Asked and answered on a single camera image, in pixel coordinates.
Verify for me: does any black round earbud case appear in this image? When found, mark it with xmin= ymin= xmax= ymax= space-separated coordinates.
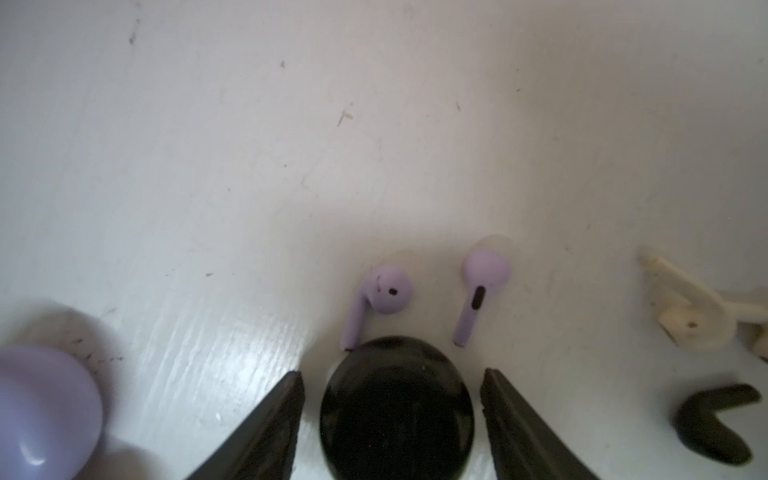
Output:
xmin=319 ymin=336 xmax=475 ymax=480

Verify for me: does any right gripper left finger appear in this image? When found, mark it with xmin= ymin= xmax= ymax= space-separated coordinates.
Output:
xmin=189 ymin=371 xmax=305 ymax=480

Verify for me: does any purple earbud left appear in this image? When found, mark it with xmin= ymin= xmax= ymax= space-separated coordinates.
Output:
xmin=340 ymin=265 xmax=413 ymax=351

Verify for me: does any purple earbud right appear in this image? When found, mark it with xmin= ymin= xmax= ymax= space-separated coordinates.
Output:
xmin=452 ymin=248 xmax=511 ymax=347

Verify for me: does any purple earbud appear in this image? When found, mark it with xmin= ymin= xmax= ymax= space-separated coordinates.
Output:
xmin=452 ymin=248 xmax=511 ymax=347
xmin=340 ymin=265 xmax=413 ymax=351

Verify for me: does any purple earbud case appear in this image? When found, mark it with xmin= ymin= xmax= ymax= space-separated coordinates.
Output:
xmin=1 ymin=345 xmax=104 ymax=479

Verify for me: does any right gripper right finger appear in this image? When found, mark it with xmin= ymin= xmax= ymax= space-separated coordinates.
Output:
xmin=480 ymin=368 xmax=597 ymax=480

